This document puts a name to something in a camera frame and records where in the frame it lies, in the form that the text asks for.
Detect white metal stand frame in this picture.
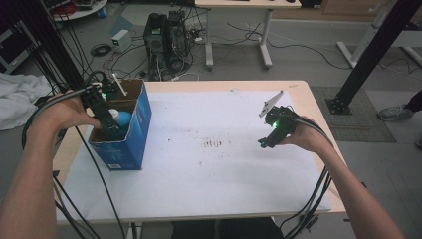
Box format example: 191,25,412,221
336,0,422,70

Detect black metal stand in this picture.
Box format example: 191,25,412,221
6,0,90,98

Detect round white table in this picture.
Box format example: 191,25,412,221
49,0,109,23

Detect blue cardboard box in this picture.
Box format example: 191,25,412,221
88,79,153,172

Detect coiled black cable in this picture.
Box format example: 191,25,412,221
90,43,113,58

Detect person's dark pants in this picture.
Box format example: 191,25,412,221
170,217,285,239

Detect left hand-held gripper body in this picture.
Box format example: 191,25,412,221
80,73,128,118

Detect person's left hand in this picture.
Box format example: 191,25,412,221
26,89,103,147

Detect black computer tower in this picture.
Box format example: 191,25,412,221
142,10,194,82

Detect dark floor mat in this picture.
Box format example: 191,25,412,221
310,86,398,144

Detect blue plastic bottle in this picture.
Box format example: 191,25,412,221
108,108,133,130

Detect black floor cable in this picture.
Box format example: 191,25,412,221
227,21,353,71

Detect person's right hand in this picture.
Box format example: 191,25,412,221
280,116,334,155

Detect black metal post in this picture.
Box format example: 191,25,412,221
324,0,422,117

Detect white cloth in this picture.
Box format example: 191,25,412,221
0,72,54,131

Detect white table mat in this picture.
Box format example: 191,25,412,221
55,90,333,223

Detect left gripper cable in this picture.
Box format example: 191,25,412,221
21,70,131,239

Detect dark shelf unit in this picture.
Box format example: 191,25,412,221
0,19,35,75

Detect white-legged wooden desk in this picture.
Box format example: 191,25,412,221
193,0,303,71

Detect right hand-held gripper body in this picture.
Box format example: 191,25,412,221
258,90,302,142

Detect small white device box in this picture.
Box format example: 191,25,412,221
110,29,133,54

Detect right gripper cables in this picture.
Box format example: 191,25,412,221
278,117,334,239

